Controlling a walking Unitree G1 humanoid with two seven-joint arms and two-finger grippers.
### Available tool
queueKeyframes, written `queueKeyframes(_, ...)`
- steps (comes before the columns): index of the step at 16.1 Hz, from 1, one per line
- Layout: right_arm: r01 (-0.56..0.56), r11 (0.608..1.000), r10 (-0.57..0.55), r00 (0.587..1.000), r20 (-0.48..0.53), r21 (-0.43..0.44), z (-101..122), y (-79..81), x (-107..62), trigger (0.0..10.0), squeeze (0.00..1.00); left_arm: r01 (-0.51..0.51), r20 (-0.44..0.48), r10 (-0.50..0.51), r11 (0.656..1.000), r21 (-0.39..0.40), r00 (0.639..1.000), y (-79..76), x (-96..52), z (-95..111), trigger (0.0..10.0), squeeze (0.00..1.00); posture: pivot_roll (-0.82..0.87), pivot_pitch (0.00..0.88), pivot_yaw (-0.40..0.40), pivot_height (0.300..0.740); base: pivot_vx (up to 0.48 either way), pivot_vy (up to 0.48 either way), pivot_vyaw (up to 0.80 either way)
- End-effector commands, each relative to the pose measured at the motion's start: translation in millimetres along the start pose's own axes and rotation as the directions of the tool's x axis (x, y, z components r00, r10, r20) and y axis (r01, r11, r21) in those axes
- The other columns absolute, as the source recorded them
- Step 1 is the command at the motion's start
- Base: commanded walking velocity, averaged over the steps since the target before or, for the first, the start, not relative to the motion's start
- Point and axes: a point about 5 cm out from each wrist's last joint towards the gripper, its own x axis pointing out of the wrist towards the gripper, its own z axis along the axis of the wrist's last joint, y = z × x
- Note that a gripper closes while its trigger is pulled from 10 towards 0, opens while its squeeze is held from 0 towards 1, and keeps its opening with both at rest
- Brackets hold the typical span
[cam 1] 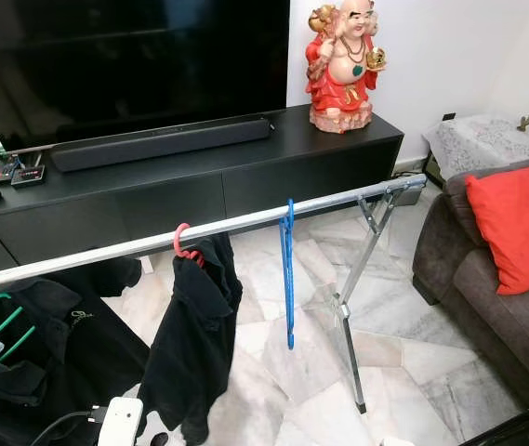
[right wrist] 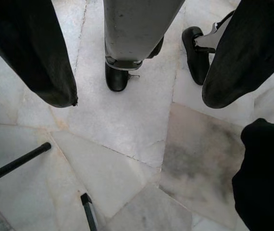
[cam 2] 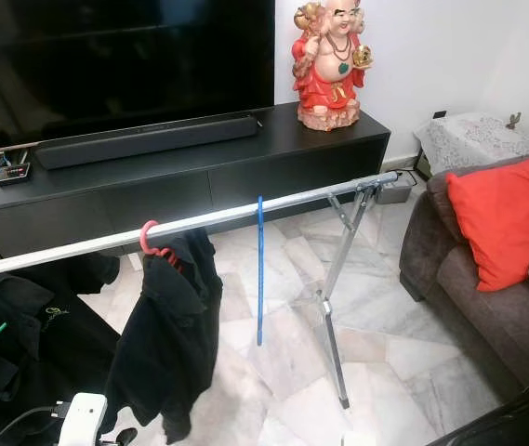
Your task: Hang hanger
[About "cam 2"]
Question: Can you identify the black soundbar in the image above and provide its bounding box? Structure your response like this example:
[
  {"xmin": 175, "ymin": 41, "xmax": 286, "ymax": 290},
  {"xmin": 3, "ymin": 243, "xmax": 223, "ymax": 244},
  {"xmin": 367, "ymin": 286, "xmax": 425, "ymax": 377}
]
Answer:
[{"xmin": 34, "ymin": 114, "xmax": 259, "ymax": 171}]

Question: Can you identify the side table with lace cloth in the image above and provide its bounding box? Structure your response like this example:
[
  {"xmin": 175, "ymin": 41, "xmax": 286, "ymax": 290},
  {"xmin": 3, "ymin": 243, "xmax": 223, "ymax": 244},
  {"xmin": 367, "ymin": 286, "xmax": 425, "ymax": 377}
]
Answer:
[{"xmin": 413, "ymin": 111, "xmax": 529, "ymax": 179}]

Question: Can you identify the black flat television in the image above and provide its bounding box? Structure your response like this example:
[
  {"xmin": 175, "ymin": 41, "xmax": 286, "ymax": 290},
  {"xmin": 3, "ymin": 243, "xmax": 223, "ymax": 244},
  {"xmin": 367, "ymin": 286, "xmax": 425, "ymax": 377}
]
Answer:
[{"xmin": 0, "ymin": 0, "xmax": 277, "ymax": 150}]

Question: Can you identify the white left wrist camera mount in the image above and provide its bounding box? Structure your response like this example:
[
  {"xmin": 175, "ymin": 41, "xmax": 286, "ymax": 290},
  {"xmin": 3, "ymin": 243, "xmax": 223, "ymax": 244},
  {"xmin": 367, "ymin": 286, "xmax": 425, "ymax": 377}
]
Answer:
[{"xmin": 57, "ymin": 393, "xmax": 110, "ymax": 446}]

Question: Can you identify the blue plastic hanger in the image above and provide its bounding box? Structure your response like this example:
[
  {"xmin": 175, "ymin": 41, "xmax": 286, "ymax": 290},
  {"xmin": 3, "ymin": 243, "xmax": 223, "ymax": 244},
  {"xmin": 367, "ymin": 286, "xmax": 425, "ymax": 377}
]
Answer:
[{"xmin": 256, "ymin": 195, "xmax": 267, "ymax": 348}]

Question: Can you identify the black shirt with green print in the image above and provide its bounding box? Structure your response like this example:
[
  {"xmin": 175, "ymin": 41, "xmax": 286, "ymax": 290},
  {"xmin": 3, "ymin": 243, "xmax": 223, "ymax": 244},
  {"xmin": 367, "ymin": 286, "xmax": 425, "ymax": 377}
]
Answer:
[{"xmin": 0, "ymin": 257, "xmax": 122, "ymax": 446}]

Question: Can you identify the brown fabric sofa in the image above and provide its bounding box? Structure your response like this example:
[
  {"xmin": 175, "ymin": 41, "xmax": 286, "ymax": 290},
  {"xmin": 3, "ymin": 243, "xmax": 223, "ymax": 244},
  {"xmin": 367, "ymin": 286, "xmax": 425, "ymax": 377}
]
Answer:
[{"xmin": 398, "ymin": 149, "xmax": 529, "ymax": 391}]

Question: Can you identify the black digital clock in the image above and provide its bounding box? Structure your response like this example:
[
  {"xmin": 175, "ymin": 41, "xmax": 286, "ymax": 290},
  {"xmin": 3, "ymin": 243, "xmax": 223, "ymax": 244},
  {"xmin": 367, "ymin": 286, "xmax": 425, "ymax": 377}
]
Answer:
[{"xmin": 0, "ymin": 160, "xmax": 33, "ymax": 187}]

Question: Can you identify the black television console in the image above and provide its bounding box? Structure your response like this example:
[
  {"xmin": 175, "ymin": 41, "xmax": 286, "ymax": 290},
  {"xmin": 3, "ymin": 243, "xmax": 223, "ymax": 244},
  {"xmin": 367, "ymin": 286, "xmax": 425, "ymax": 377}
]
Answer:
[{"xmin": 0, "ymin": 104, "xmax": 392, "ymax": 270}]

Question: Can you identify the red laughing Buddha statue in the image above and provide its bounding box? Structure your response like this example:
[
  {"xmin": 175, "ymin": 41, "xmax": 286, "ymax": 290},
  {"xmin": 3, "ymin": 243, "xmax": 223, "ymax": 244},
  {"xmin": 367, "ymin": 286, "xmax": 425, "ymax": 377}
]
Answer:
[{"xmin": 292, "ymin": 0, "xmax": 375, "ymax": 132}]

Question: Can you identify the red cushion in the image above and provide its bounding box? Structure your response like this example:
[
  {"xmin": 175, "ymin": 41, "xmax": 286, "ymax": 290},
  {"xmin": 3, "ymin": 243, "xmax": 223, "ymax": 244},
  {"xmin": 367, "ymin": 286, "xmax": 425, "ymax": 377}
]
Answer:
[{"xmin": 446, "ymin": 148, "xmax": 529, "ymax": 294}]

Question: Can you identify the red plastic hanger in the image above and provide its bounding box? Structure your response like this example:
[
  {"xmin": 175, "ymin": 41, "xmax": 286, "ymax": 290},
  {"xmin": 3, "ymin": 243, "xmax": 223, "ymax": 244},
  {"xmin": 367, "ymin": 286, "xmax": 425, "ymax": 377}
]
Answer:
[{"xmin": 139, "ymin": 219, "xmax": 178, "ymax": 263}]

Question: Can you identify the silver metal clothes rack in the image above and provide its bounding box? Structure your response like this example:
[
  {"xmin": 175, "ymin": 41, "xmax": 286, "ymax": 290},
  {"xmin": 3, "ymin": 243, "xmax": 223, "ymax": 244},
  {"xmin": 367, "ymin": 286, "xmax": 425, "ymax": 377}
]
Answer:
[{"xmin": 0, "ymin": 170, "xmax": 401, "ymax": 411}]

